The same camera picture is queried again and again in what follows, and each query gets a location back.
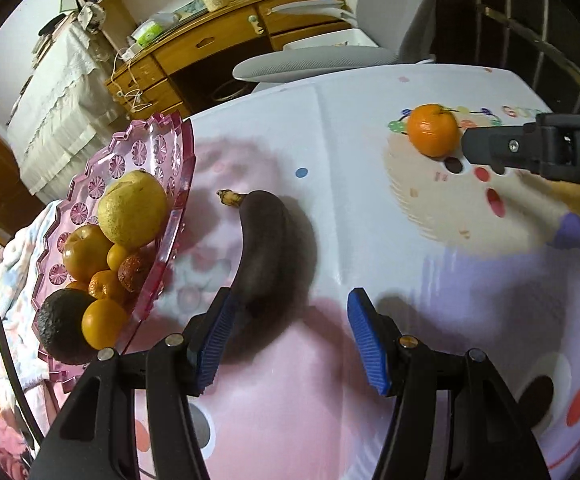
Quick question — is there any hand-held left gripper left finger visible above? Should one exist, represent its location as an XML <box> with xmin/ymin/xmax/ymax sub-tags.
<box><xmin>27</xmin><ymin>286</ymin><xmax>237</xmax><ymax>480</ymax></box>

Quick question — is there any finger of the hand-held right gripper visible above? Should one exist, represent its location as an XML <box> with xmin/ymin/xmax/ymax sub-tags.
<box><xmin>461</xmin><ymin>112</ymin><xmax>580</xmax><ymax>182</ymax></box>

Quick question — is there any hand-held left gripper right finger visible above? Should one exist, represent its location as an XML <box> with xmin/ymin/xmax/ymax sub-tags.
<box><xmin>347</xmin><ymin>287</ymin><xmax>551</xmax><ymax>480</ymax></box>

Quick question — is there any small tangerine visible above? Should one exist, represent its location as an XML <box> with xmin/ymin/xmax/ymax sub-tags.
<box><xmin>407</xmin><ymin>103</ymin><xmax>461</xmax><ymax>157</ymax></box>

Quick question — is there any overripe dark banana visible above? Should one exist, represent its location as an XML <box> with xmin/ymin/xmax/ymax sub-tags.
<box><xmin>216</xmin><ymin>189</ymin><xmax>293</xmax><ymax>318</ymax></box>

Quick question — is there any shrivelled red crabapple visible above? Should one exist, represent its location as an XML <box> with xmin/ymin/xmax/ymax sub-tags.
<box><xmin>118</xmin><ymin>254</ymin><xmax>151</xmax><ymax>293</ymax></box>

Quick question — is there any smooth medium orange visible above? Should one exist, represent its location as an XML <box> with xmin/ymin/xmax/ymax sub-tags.
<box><xmin>82</xmin><ymin>298</ymin><xmax>129</xmax><ymax>349</ymax></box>

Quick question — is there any large bumpy orange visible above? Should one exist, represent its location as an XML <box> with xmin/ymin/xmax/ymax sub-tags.
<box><xmin>88</xmin><ymin>270</ymin><xmax>129</xmax><ymax>307</ymax></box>

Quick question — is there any small oval kumquat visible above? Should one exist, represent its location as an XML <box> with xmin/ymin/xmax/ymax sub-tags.
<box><xmin>106</xmin><ymin>242</ymin><xmax>131</xmax><ymax>272</ymax></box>

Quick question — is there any dark brown avocado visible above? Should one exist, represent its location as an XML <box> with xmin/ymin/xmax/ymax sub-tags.
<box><xmin>36</xmin><ymin>288</ymin><xmax>98</xmax><ymax>365</ymax></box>

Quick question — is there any yellow pear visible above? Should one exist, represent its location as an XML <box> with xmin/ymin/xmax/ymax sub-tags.
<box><xmin>97</xmin><ymin>170</ymin><xmax>169</xmax><ymax>250</ymax></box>

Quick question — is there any yellow-brown apple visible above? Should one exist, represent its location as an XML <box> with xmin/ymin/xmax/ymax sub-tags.
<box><xmin>62</xmin><ymin>224</ymin><xmax>114</xmax><ymax>282</ymax></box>

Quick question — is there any pink plastic fruit tray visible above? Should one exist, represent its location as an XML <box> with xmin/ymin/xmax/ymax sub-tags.
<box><xmin>30</xmin><ymin>112</ymin><xmax>197</xmax><ymax>395</ymax></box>

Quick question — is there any grey office chair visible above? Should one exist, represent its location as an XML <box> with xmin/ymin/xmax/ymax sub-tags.
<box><xmin>232</xmin><ymin>0</ymin><xmax>443</xmax><ymax>95</ymax></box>

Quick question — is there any pink floral fleece blanket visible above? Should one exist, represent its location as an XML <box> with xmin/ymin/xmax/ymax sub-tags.
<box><xmin>0</xmin><ymin>200</ymin><xmax>78</xmax><ymax>476</ymax></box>

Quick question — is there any white lace cover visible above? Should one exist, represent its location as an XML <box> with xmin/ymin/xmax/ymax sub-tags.
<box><xmin>7</xmin><ymin>22</ymin><xmax>125</xmax><ymax>196</ymax></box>

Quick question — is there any wooden desk with drawers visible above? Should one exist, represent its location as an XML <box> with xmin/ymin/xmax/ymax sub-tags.
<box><xmin>64</xmin><ymin>0</ymin><xmax>365</xmax><ymax>121</ymax></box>

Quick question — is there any green and white packet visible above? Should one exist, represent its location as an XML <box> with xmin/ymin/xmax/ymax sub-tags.
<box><xmin>130</xmin><ymin>12</ymin><xmax>181</xmax><ymax>48</ymax></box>

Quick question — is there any black cable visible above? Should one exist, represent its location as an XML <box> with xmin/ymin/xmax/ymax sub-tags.
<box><xmin>0</xmin><ymin>265</ymin><xmax>45</xmax><ymax>456</ymax></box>

